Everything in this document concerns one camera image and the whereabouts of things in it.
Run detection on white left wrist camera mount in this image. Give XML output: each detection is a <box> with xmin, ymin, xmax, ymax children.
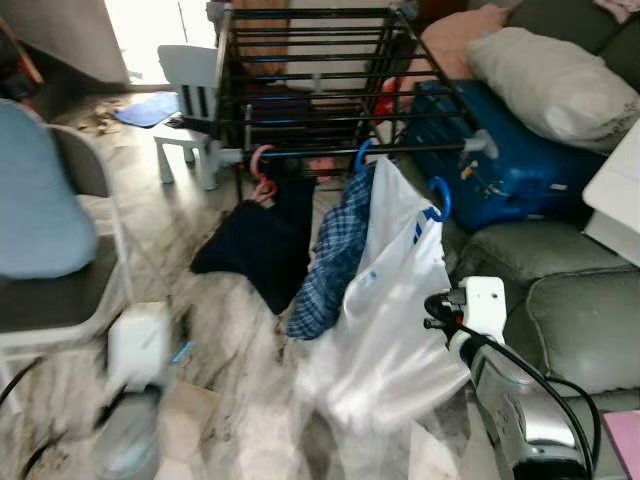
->
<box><xmin>105</xmin><ymin>302</ymin><xmax>173</xmax><ymax>391</ymax></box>

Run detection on white hanging cloth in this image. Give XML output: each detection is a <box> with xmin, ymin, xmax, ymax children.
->
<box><xmin>290</xmin><ymin>0</ymin><xmax>386</xmax><ymax>81</ymax></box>

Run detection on pink plastic hanger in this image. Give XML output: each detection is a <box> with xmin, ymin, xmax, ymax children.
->
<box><xmin>248</xmin><ymin>145</ymin><xmax>281</xmax><ymax>206</ymax></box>

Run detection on beige scraps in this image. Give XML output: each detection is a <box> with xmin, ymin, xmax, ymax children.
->
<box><xmin>75</xmin><ymin>100</ymin><xmax>116</xmax><ymax>136</ymax></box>

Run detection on navy garment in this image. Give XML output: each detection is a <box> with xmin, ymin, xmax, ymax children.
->
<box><xmin>190</xmin><ymin>175</ymin><xmax>319</xmax><ymax>316</ymax></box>

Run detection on grey-green leather sofa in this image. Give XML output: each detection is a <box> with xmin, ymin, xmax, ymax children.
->
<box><xmin>440</xmin><ymin>0</ymin><xmax>640</xmax><ymax>479</ymax></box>

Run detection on white folding chair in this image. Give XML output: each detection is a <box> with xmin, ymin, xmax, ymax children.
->
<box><xmin>0</xmin><ymin>100</ymin><xmax>136</xmax><ymax>351</ymax></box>

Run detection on blue floor mat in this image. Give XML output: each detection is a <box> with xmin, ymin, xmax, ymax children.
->
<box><xmin>113</xmin><ymin>92</ymin><xmax>181</xmax><ymax>129</ymax></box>

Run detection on pink mat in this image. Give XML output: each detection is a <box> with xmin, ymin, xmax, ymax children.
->
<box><xmin>603</xmin><ymin>410</ymin><xmax>640</xmax><ymax>479</ymax></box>

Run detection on grey pillow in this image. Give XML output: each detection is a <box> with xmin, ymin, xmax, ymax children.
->
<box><xmin>465</xmin><ymin>27</ymin><xmax>640</xmax><ymax>153</ymax></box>

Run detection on blue plaid garment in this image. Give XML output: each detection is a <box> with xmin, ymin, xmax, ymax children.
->
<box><xmin>287</xmin><ymin>165</ymin><xmax>379</xmax><ymax>341</ymax></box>

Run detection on pink knitted pillow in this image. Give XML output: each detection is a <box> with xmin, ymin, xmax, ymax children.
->
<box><xmin>595</xmin><ymin>0</ymin><xmax>640</xmax><ymax>23</ymax></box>

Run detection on white garment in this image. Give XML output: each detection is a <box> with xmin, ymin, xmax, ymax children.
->
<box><xmin>295</xmin><ymin>158</ymin><xmax>471</xmax><ymax>433</ymax></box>

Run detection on brown wooden furniture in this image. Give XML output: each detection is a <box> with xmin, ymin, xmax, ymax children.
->
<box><xmin>0</xmin><ymin>20</ymin><xmax>46</xmax><ymax>101</ymax></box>

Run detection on pale pink cushion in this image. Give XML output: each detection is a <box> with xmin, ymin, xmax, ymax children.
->
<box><xmin>420</xmin><ymin>5</ymin><xmax>511</xmax><ymax>81</ymax></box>

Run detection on tan hanging cloth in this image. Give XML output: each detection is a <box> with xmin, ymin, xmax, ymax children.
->
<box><xmin>240</xmin><ymin>0</ymin><xmax>291</xmax><ymax>76</ymax></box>

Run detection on black metal drying rack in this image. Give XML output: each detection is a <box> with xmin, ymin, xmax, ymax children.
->
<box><xmin>205</xmin><ymin>5</ymin><xmax>501</xmax><ymax>201</ymax></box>

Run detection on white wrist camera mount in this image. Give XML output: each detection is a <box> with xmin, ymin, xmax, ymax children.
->
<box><xmin>105</xmin><ymin>302</ymin><xmax>173</xmax><ymax>391</ymax></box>
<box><xmin>460</xmin><ymin>277</ymin><xmax>508</xmax><ymax>346</ymax></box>

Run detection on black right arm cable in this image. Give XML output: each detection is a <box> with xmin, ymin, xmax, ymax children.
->
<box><xmin>424</xmin><ymin>288</ymin><xmax>603</xmax><ymax>471</ymax></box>

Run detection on pale blue chair cushion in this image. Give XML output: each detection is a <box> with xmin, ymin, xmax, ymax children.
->
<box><xmin>0</xmin><ymin>100</ymin><xmax>99</xmax><ymax>281</ymax></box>

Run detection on blue hard suitcase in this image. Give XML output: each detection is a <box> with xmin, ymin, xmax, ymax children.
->
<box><xmin>405</xmin><ymin>80</ymin><xmax>606</xmax><ymax>233</ymax></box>

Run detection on blue plastic hanger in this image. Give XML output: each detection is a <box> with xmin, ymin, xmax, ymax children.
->
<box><xmin>353</xmin><ymin>138</ymin><xmax>379</xmax><ymax>179</ymax></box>
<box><xmin>410</xmin><ymin>177</ymin><xmax>453</xmax><ymax>246</ymax></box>

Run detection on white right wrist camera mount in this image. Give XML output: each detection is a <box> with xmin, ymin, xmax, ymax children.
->
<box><xmin>460</xmin><ymin>277</ymin><xmax>508</xmax><ymax>346</ymax></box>

